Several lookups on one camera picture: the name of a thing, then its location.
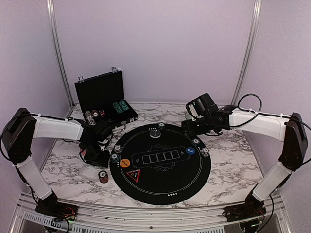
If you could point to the green chip row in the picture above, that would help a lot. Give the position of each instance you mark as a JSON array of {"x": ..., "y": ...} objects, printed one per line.
[
  {"x": 124, "y": 106},
  {"x": 117, "y": 107}
]

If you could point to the black poker chip case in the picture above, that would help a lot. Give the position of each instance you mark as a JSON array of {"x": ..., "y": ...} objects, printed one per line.
[{"x": 99, "y": 93}]

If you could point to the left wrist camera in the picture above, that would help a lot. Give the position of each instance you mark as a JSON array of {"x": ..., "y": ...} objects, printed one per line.
[{"x": 100, "y": 133}]

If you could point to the green chip row right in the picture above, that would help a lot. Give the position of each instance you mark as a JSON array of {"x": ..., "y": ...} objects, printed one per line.
[{"x": 124, "y": 106}]

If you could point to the green 50 chip stack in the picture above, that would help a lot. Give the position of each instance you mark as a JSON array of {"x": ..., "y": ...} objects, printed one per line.
[{"x": 114, "y": 158}]

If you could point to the red playing card deck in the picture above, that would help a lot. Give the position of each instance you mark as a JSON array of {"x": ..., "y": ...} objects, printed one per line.
[{"x": 82, "y": 153}]

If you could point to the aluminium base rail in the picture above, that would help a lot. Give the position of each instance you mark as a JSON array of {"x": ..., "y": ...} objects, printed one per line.
[{"x": 94, "y": 218}]

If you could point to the red triangular all-in marker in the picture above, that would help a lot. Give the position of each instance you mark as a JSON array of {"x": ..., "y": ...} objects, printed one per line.
[{"x": 134, "y": 174}]

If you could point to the brown 100 chip stack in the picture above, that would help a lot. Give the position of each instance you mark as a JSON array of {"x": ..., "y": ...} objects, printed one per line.
[{"x": 94, "y": 113}]

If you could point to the left aluminium frame post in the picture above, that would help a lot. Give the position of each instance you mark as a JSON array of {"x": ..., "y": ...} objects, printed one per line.
[{"x": 57, "y": 49}]

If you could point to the aluminium frame post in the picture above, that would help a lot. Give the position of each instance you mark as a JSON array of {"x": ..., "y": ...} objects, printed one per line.
[
  {"x": 248, "y": 52},
  {"x": 57, "y": 49}
]

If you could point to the round black poker mat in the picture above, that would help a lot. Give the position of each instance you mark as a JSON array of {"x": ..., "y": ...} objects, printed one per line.
[{"x": 168, "y": 174}]

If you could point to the green glass bowl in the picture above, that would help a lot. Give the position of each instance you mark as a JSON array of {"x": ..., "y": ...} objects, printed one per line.
[{"x": 188, "y": 116}]

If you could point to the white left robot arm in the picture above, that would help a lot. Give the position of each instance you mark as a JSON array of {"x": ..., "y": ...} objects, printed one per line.
[{"x": 19, "y": 132}]

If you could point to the blue small blind button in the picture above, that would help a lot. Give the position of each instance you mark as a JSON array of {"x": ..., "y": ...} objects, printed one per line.
[{"x": 190, "y": 150}]

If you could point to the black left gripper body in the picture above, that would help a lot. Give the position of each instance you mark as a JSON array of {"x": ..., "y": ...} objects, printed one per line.
[{"x": 94, "y": 156}]

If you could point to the right aluminium frame post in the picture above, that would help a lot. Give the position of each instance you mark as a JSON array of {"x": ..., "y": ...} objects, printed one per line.
[{"x": 248, "y": 52}]

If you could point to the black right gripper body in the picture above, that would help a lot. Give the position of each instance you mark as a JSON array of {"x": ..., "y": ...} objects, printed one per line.
[{"x": 204, "y": 127}]

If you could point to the green chip row left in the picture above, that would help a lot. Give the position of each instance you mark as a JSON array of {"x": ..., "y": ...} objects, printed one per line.
[{"x": 117, "y": 107}]

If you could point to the orange big blind button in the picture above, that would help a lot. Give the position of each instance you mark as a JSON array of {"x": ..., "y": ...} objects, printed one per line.
[{"x": 125, "y": 163}]

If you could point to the brown red chip stack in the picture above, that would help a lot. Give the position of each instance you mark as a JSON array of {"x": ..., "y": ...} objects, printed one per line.
[{"x": 103, "y": 177}]

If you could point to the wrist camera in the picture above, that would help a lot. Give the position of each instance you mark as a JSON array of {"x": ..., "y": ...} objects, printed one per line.
[
  {"x": 100, "y": 133},
  {"x": 202, "y": 106}
]

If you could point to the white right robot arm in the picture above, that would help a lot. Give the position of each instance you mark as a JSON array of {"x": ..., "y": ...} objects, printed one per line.
[{"x": 279, "y": 141}]

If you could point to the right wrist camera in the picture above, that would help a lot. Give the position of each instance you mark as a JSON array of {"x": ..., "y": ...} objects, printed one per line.
[{"x": 202, "y": 106}]

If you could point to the clear acrylic dealer button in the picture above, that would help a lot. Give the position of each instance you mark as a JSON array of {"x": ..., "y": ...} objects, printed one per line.
[{"x": 155, "y": 133}]

